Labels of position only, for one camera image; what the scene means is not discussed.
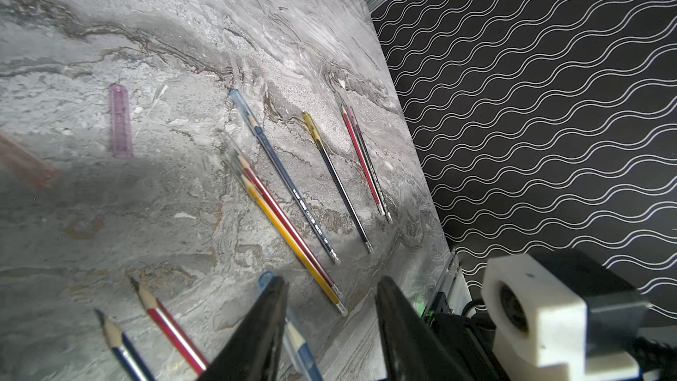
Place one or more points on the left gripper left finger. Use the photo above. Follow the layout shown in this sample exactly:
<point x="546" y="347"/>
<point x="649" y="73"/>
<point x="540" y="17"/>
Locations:
<point x="253" y="351"/>

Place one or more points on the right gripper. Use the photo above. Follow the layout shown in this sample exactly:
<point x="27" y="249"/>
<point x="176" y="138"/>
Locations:
<point x="468" y="340"/>

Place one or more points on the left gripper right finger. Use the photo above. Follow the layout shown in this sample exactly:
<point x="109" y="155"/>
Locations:
<point x="411" y="351"/>

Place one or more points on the light blue capped pencil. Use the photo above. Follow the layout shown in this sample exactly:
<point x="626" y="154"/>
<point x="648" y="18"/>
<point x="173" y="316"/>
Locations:
<point x="298" y="349"/>

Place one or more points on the purple transparent pencil cap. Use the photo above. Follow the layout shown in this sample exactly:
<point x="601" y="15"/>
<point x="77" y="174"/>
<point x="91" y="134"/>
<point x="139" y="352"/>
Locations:
<point x="121" y="124"/>

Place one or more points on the orange transparent pencil cap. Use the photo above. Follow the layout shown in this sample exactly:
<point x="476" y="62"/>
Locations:
<point x="26" y="165"/>

